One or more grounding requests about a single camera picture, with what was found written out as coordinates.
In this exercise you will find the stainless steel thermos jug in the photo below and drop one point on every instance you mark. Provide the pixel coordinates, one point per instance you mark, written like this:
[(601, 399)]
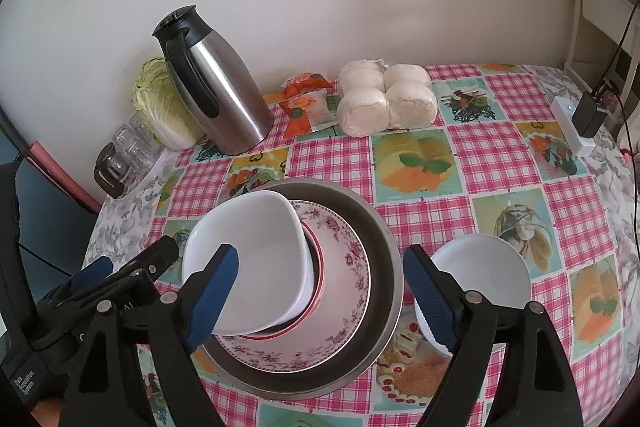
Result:
[(225, 97)]

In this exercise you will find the pink checked tablecloth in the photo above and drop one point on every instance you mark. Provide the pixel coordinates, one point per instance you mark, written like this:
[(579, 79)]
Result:
[(500, 157)]

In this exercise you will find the strawberry print bowl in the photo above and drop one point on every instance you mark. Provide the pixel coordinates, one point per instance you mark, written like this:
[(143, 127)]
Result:
[(316, 287)]

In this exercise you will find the stainless steel basin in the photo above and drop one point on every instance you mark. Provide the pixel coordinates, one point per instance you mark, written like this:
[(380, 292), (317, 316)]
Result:
[(375, 237)]

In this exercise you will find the orange white snack packet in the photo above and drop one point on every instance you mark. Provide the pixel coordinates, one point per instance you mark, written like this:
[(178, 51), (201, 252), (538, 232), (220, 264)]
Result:
[(310, 114)]

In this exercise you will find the clear glass cup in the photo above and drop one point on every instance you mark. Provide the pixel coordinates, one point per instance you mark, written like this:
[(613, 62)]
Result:
[(122, 139), (139, 161), (145, 129)]

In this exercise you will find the white power strip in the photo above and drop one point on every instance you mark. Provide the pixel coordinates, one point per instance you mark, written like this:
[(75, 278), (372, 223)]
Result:
[(570, 122)]

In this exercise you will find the white wooden chair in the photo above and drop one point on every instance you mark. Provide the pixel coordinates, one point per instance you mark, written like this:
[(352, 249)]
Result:
[(585, 22)]

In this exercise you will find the pink board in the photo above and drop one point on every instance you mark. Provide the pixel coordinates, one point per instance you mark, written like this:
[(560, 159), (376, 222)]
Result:
[(60, 172)]

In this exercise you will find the white square bowl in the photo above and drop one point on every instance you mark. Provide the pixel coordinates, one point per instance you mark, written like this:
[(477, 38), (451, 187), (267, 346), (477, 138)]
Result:
[(270, 247)]

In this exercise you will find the napa cabbage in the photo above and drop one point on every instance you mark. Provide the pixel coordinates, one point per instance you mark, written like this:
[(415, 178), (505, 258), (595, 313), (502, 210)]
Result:
[(160, 107)]

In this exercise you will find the glass jars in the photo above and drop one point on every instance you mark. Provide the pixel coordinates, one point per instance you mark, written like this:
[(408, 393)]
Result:
[(110, 174)]

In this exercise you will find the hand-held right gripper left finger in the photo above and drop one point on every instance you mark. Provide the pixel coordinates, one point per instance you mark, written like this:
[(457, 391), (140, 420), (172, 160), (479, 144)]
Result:
[(215, 292)]

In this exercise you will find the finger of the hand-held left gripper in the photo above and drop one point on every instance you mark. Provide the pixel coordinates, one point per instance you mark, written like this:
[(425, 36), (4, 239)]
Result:
[(150, 257), (92, 273)]

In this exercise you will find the orange plastic bag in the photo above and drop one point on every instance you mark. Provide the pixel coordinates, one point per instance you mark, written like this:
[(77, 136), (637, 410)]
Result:
[(305, 82)]

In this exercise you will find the pink floral plate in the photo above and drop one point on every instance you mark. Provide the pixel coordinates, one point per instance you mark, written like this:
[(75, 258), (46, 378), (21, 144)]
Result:
[(345, 267)]

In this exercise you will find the dark folding chair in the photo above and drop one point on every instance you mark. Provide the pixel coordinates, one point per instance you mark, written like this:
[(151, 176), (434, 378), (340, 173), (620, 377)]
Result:
[(45, 217)]

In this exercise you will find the black charger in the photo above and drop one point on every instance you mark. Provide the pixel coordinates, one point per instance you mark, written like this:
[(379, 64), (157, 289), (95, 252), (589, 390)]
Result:
[(589, 114)]

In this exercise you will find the white steamed bun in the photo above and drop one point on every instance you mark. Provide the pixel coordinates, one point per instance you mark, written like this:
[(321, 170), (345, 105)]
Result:
[(407, 74), (412, 107), (362, 112), (362, 74)]

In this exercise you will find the small white bowl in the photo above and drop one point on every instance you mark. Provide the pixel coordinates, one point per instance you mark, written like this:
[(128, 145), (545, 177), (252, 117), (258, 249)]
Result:
[(480, 267)]

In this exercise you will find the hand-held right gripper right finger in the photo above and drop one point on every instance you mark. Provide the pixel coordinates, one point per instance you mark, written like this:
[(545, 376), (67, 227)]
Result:
[(432, 302)]

